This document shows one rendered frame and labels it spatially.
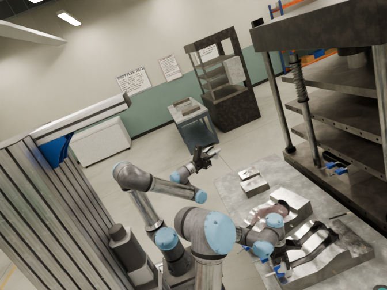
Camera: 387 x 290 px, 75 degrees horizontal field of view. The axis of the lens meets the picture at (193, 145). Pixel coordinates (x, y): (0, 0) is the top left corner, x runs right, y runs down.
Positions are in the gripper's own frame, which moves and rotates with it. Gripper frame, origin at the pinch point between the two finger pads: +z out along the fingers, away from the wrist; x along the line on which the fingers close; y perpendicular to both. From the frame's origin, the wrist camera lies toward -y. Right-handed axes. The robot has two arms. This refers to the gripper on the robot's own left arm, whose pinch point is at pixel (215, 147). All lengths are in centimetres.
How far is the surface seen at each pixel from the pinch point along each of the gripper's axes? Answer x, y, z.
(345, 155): 43, 36, 72
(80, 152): -624, 182, -45
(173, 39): -586, -10, 338
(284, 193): 21, 52, 31
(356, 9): 60, -59, 47
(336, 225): 61, 52, 26
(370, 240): 77, 56, 30
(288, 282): 62, 49, -22
